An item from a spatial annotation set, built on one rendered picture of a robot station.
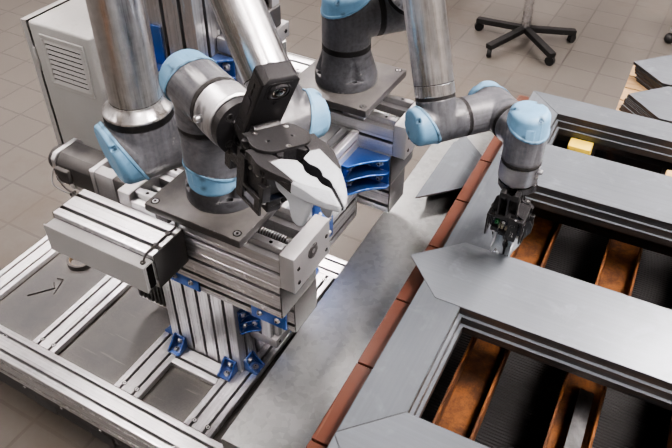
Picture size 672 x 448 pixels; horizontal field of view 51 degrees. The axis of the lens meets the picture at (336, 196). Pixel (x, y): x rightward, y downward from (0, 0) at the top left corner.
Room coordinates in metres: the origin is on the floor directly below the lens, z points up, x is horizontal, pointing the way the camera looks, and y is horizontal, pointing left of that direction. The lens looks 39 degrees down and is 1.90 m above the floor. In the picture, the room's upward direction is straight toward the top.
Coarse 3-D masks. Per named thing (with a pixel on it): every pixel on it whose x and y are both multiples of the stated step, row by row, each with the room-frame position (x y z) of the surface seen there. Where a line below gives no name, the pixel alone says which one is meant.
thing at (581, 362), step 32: (576, 128) 1.59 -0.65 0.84; (608, 128) 1.56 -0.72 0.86; (544, 192) 1.30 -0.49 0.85; (608, 224) 1.22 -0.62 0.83; (640, 224) 1.20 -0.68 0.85; (480, 320) 0.91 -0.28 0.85; (448, 352) 0.85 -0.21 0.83; (544, 352) 0.85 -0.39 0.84; (576, 352) 0.83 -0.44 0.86; (608, 384) 0.79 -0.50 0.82; (640, 384) 0.77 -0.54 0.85
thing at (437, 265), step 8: (440, 248) 1.10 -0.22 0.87; (448, 248) 1.10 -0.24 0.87; (456, 248) 1.10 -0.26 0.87; (432, 256) 1.07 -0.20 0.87; (440, 256) 1.07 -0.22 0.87; (448, 256) 1.07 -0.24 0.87; (456, 256) 1.07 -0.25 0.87; (424, 264) 1.05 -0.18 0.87; (432, 264) 1.05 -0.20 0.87; (440, 264) 1.05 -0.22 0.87; (448, 264) 1.05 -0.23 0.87; (424, 272) 1.03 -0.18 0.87; (432, 272) 1.03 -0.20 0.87; (440, 272) 1.03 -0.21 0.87; (448, 272) 1.03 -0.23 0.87; (432, 280) 1.00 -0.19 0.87; (440, 280) 1.00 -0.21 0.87; (432, 288) 0.98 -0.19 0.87; (440, 288) 0.98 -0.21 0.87
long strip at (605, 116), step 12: (540, 96) 1.71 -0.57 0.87; (552, 96) 1.71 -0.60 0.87; (552, 108) 1.65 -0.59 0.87; (564, 108) 1.65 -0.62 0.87; (576, 108) 1.65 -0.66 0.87; (588, 108) 1.65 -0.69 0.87; (600, 108) 1.65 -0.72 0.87; (588, 120) 1.59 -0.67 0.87; (600, 120) 1.59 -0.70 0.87; (612, 120) 1.59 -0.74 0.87; (624, 120) 1.59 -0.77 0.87; (636, 120) 1.59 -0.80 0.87; (648, 120) 1.59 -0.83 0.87; (636, 132) 1.54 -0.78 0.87; (648, 132) 1.54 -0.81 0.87; (660, 132) 1.54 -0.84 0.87
